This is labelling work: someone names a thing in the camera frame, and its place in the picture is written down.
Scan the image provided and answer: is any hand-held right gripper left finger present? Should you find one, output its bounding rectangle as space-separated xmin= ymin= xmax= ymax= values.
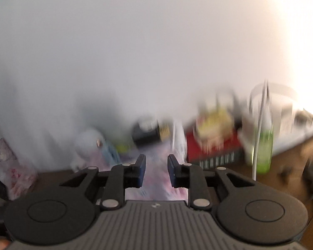
xmin=59 ymin=154 xmax=147 ymax=210

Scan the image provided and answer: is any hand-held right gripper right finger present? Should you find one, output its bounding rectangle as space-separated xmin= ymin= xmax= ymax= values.
xmin=167 ymin=154 xmax=255 ymax=211

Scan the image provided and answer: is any pink floral dress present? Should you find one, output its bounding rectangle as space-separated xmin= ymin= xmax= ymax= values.
xmin=124 ymin=146 xmax=191 ymax=203

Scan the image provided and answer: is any person's left hand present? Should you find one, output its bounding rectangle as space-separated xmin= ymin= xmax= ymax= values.
xmin=0 ymin=236 xmax=12 ymax=250

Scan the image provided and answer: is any lilac floral vase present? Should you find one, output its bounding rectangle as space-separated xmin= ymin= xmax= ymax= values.
xmin=0 ymin=137 xmax=38 ymax=201

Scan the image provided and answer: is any red and black box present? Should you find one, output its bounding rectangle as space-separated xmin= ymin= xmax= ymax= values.
xmin=185 ymin=129 xmax=247 ymax=163

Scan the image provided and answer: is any white tissue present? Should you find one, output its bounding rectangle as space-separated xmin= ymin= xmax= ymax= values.
xmin=171 ymin=120 xmax=187 ymax=159

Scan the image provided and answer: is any light blue cloth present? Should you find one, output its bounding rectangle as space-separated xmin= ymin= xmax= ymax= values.
xmin=101 ymin=140 xmax=122 ymax=165

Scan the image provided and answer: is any small black device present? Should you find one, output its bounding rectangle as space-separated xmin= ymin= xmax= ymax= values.
xmin=131 ymin=118 xmax=172 ymax=144

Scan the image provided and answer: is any pink cloth bag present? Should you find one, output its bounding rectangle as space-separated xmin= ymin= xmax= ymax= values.
xmin=90 ymin=149 xmax=112 ymax=169

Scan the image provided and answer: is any white round speaker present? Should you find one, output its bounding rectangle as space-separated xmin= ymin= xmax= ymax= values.
xmin=70 ymin=129 xmax=105 ymax=171

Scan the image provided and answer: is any clear yellow-filled container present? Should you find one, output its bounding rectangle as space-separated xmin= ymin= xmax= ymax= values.
xmin=195 ymin=86 xmax=238 ymax=146

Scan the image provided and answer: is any green spray bottle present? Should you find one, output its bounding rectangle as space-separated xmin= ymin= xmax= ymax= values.
xmin=250 ymin=101 xmax=274 ymax=174

